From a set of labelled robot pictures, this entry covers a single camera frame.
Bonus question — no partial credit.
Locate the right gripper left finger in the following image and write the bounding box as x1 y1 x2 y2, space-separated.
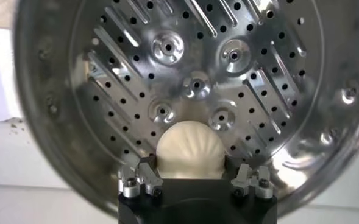
118 161 164 198

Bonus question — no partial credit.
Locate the stainless steel steamer basket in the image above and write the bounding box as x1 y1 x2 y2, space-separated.
13 0 359 219

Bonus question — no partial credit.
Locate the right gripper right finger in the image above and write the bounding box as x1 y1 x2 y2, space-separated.
230 163 274 199

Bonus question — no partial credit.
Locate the white steamed baozi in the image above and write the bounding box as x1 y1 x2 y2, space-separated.
155 120 226 180

